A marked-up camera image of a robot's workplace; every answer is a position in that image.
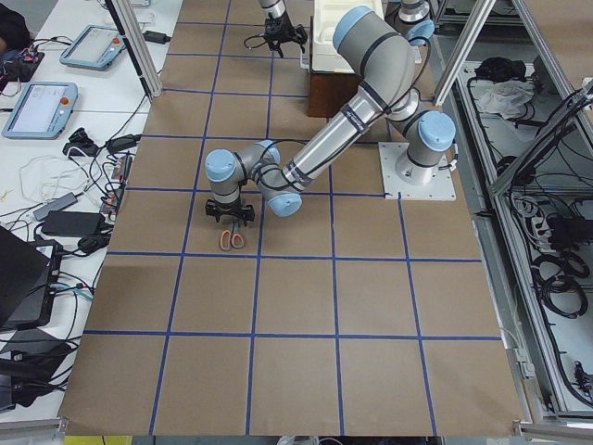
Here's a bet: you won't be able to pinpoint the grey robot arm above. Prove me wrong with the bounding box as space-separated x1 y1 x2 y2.
259 0 308 58

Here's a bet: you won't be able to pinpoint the aluminium frame post right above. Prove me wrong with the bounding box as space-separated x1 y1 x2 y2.
433 0 496 107

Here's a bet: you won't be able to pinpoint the orange handled black scissors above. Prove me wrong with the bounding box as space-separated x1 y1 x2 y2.
219 221 246 251

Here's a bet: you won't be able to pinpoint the white crumpled cloth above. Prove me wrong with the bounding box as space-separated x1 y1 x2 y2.
477 80 536 120

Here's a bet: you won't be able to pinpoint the teach pendant tablet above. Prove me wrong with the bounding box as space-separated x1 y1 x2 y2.
2 82 78 140
59 25 125 70

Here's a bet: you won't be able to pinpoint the aluminium frame post left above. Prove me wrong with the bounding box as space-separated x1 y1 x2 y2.
105 0 162 101

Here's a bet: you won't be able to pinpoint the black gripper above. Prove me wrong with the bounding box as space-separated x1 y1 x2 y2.
263 17 307 57
205 198 255 225

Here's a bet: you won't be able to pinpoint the upper teach pendant tablet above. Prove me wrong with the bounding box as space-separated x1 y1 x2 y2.
59 25 125 70

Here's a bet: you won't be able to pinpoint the lower teach pendant tablet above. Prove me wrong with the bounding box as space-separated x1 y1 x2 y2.
2 82 78 140

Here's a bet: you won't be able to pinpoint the dark brown wooden drawer cabinet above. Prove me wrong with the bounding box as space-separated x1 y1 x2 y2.
307 71 361 118

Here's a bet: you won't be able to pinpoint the aluminium frame post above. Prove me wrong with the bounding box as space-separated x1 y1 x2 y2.
105 0 162 101
433 0 496 107

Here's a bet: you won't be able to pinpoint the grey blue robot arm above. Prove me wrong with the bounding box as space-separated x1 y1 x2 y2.
205 6 456 223

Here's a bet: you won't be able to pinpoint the black power adapter brick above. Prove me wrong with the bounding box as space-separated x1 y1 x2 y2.
41 210 105 237

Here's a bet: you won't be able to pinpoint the black laptop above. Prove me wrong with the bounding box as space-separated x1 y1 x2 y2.
1 228 63 331

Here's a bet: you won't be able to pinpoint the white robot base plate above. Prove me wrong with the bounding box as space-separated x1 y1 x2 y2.
378 142 456 201

